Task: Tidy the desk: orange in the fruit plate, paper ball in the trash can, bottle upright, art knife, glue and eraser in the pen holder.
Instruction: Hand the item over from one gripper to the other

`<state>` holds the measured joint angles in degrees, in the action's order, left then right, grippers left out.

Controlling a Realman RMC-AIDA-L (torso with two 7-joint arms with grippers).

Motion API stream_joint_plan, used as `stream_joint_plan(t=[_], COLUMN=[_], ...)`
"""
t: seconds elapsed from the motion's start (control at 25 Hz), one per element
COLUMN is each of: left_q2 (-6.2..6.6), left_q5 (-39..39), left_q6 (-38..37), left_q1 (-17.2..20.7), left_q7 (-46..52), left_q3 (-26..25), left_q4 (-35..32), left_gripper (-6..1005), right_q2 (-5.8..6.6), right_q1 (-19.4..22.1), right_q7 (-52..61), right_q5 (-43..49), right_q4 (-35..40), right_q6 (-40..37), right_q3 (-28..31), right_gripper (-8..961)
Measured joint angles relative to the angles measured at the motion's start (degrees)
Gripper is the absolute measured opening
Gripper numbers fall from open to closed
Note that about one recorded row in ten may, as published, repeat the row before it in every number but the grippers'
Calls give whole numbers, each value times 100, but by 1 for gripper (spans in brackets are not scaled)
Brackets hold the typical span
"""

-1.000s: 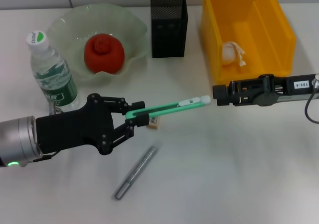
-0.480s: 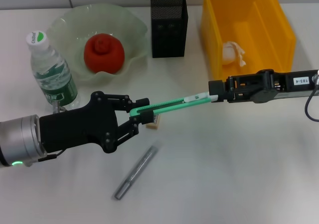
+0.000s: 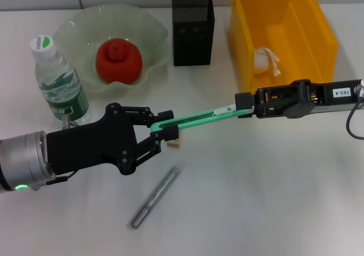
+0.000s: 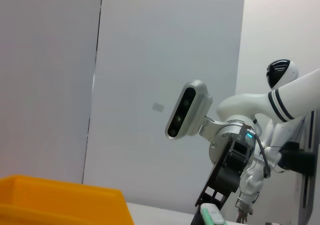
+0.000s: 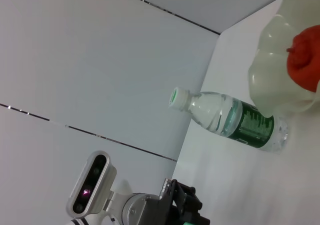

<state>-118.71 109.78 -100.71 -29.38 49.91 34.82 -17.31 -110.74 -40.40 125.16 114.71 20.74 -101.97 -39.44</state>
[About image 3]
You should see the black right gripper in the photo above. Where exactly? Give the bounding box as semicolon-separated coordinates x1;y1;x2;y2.
235;79;362;119

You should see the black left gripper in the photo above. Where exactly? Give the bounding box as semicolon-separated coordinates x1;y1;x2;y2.
46;103;180;175

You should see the mint green utility knife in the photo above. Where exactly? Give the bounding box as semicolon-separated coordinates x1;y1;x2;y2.
150;104;256;133

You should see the white paper ball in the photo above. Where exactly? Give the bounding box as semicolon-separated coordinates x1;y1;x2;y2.
253;47;283;76

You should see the grey glitter pen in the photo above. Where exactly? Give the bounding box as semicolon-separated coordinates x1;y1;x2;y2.
130;166;182;230

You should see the red-orange toy orange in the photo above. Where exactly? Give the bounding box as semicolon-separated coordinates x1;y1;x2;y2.
95;38;143;84

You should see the clear green-label water bottle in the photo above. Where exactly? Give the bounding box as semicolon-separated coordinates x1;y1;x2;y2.
29;34;93;125

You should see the beige barcode eraser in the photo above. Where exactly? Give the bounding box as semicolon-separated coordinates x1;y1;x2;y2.
166;130;183;148

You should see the black mesh pen holder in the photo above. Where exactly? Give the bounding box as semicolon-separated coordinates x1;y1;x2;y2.
171;0;214;67

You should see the green glass fruit plate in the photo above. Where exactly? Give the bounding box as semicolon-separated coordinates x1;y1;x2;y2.
53;3;169;99

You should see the yellow plastic bin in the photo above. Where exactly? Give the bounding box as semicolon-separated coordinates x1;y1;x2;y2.
229;0;339;93

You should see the left wrist cable with plugs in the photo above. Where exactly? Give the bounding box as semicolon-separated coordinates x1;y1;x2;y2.
35;115;79;190

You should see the wrist cable with plugs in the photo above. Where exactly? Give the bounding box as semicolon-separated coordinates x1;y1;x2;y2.
35;115;79;190
345;79;364;140

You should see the right wrist cable with plugs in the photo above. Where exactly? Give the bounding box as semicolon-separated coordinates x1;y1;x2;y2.
345;79;364;140

